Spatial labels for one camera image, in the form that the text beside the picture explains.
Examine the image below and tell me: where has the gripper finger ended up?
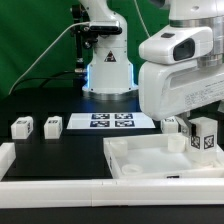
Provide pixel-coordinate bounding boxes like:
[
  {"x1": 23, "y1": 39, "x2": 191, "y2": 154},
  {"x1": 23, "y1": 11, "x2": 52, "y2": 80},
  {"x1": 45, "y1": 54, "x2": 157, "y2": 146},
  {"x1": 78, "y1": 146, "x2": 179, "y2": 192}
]
[{"x1": 175, "y1": 112, "x2": 193, "y2": 137}]

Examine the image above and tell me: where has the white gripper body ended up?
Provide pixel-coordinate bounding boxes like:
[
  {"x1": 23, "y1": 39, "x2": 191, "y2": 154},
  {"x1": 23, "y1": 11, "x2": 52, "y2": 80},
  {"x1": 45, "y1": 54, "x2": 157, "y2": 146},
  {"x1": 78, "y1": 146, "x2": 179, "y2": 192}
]
[{"x1": 139, "y1": 60, "x2": 224, "y2": 121}]

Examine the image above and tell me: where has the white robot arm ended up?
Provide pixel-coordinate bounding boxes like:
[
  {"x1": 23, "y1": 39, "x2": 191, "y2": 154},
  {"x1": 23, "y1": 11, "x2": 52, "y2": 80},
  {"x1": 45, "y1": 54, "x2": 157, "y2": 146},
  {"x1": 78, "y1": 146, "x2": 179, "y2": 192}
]
[{"x1": 79, "y1": 0, "x2": 224, "y2": 136}]

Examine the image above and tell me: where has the white sheet with tags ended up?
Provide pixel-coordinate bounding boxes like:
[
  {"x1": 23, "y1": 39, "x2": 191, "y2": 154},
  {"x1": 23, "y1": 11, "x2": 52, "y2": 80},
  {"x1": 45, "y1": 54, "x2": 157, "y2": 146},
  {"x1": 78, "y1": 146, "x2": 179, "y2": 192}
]
[{"x1": 67, "y1": 112, "x2": 155, "y2": 130}]

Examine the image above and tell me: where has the white U-shaped obstacle fence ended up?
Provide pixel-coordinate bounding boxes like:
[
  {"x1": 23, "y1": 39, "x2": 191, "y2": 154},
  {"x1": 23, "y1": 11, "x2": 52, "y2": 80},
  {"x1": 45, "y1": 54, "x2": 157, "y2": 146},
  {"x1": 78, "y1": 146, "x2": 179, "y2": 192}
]
[{"x1": 0, "y1": 143, "x2": 224, "y2": 208}]

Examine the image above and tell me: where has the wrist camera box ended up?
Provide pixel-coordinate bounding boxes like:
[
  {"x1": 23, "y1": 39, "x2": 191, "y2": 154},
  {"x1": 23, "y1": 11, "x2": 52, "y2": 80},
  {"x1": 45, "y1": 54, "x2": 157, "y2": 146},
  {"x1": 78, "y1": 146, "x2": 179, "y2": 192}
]
[{"x1": 139, "y1": 26, "x2": 213, "y2": 64}]

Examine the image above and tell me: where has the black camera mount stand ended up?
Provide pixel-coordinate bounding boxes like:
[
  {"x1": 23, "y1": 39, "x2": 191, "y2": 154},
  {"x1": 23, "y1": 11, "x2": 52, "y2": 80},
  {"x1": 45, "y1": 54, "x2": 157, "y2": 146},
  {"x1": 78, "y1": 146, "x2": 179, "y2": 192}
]
[{"x1": 70, "y1": 3, "x2": 88, "y2": 89}]

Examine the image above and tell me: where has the white cable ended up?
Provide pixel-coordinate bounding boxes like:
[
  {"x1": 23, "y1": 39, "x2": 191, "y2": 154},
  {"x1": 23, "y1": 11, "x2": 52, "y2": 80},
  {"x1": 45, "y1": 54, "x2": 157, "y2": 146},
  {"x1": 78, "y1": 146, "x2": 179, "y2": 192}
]
[{"x1": 8, "y1": 21, "x2": 92, "y2": 96}]

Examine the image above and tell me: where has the black cable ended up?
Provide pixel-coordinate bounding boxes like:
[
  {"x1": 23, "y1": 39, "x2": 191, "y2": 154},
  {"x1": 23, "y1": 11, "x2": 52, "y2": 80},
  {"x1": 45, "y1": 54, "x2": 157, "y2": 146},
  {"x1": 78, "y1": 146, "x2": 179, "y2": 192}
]
[{"x1": 13, "y1": 69, "x2": 88, "y2": 93}]

